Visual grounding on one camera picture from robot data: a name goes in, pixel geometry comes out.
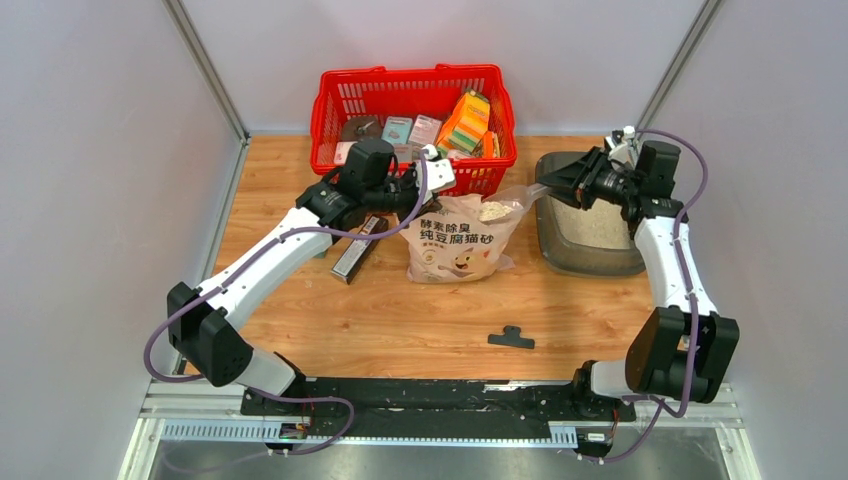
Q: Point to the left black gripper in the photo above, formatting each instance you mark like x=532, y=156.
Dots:
x=408, y=175

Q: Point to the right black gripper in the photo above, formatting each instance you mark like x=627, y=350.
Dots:
x=573, y=183

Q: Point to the clear plastic scoop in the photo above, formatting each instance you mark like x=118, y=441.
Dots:
x=512, y=202

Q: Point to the pink cat litter bag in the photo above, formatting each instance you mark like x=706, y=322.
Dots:
x=450, y=244

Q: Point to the black bag clip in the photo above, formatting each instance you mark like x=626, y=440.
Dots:
x=511, y=336

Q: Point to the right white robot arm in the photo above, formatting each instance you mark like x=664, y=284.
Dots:
x=685, y=347

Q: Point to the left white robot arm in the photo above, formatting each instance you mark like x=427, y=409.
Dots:
x=204, y=321

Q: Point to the teal small box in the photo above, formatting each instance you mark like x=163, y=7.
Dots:
x=397, y=129

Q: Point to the grey litter box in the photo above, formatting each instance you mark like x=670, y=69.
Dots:
x=592, y=243

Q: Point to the pink white box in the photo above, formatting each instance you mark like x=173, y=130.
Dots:
x=341, y=152

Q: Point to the black rectangular box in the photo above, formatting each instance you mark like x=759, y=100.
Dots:
x=349, y=264

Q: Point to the brown round tin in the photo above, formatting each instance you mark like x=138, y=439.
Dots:
x=360, y=127

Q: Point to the orange item in basket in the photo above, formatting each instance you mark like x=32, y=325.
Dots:
x=489, y=145

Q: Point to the orange striped sponge pack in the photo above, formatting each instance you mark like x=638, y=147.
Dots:
x=467, y=124

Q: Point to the red plastic shopping basket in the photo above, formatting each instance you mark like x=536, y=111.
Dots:
x=382, y=92

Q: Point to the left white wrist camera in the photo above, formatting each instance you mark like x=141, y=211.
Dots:
x=435, y=173

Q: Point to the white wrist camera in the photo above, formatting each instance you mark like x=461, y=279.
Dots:
x=435, y=173
x=623, y=142

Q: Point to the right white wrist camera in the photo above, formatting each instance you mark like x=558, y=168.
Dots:
x=623, y=142

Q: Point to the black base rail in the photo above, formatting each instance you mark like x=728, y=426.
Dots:
x=447, y=411

